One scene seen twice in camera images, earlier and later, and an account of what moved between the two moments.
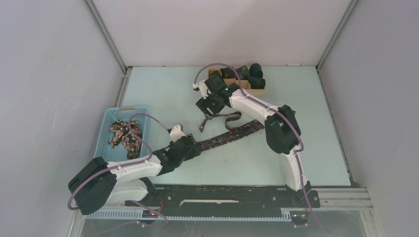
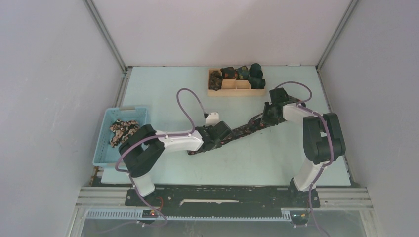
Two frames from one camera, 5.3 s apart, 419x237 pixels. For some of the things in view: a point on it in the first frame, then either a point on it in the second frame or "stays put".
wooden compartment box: [244, 85] stays put
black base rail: [221, 197] stays put
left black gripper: [195, 150] → [205, 127]
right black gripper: [204, 104] → [266, 120]
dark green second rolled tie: [257, 82] stays put
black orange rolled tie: [228, 73] stays put
